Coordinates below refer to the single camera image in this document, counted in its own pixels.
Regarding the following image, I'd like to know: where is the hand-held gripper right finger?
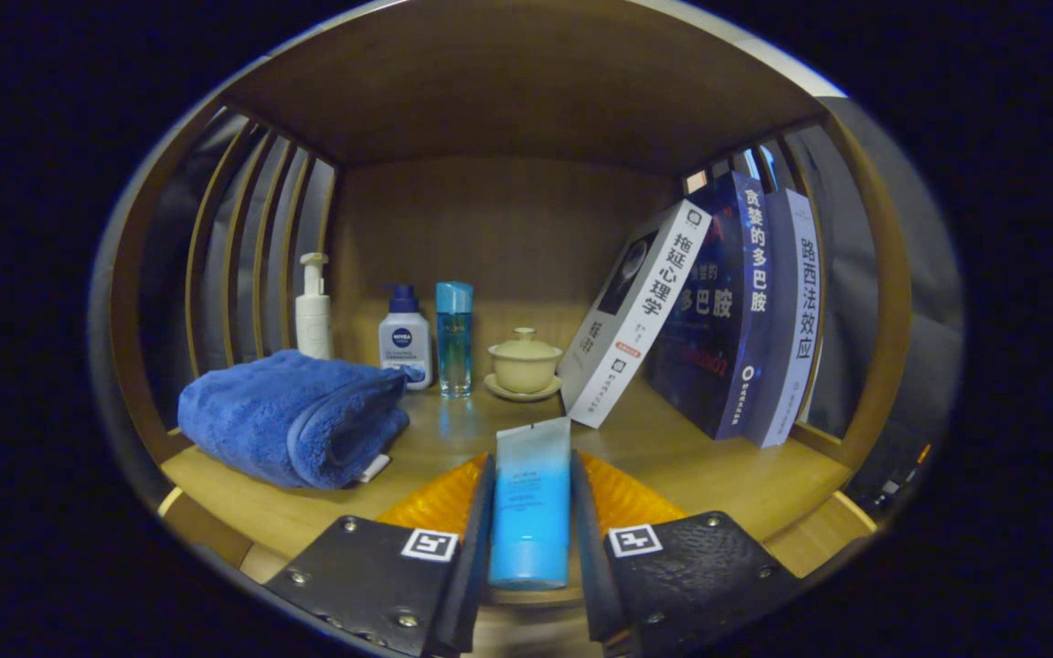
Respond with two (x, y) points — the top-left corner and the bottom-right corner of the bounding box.
(570, 450), (806, 658)

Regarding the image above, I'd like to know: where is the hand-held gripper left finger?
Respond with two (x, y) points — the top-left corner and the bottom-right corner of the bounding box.
(263, 452), (497, 658)

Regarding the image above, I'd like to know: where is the blue and white tube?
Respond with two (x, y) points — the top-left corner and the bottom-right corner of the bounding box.
(488, 417), (573, 590)

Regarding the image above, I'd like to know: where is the wooden countertop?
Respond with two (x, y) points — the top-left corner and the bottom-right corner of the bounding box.
(159, 375), (855, 609)

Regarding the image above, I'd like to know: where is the wooden cabinet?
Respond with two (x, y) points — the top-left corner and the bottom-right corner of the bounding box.
(92, 0), (916, 568)

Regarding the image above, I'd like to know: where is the yellow lidded teacup with saucer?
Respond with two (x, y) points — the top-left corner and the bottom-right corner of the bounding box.
(484, 327), (564, 403)

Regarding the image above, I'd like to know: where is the translucent blue bottle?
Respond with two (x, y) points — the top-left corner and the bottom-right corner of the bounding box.
(436, 281), (474, 398)

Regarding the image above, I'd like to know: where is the folded blue towel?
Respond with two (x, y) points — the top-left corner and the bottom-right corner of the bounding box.
(176, 349), (411, 491)

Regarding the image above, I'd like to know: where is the white bottle with blue cap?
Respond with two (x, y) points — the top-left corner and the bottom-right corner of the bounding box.
(378, 284), (433, 392)

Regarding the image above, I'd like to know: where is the white book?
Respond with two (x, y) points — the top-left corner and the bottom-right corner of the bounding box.
(558, 198), (712, 430)

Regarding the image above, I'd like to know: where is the dark blue book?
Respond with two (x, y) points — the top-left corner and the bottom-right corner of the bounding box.
(643, 171), (776, 441)

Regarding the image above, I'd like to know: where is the white pump bottle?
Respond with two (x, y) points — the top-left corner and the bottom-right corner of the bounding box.
(295, 252), (335, 361)

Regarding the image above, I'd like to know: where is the black and orange device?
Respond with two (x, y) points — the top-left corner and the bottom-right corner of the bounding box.
(865, 443), (934, 513)

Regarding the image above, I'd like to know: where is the light purple book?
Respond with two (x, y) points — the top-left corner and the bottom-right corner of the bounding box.
(744, 187), (822, 449)

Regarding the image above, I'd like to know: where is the black backdrop cloth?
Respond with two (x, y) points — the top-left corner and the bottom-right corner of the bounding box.
(88, 96), (964, 513)

